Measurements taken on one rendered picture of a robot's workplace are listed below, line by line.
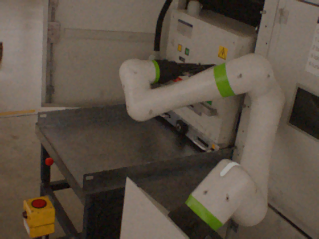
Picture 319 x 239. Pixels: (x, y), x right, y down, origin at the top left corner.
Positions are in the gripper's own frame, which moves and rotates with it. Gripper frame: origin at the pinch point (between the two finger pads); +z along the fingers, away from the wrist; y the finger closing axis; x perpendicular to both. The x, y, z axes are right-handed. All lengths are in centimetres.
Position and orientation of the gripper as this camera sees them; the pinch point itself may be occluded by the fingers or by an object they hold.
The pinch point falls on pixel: (208, 68)
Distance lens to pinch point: 188.9
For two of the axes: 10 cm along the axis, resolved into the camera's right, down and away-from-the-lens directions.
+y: 5.0, 4.1, -7.6
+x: 1.2, -9.1, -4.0
